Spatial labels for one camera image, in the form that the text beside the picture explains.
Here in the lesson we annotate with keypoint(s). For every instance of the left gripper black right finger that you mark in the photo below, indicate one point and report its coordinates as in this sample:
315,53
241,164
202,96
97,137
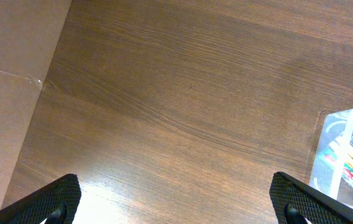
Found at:
295,202

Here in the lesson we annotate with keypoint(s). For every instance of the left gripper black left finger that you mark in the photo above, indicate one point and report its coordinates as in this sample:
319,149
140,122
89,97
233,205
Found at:
56,202

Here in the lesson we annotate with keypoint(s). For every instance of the clear plastic container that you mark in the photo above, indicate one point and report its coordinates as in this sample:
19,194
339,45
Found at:
322,178

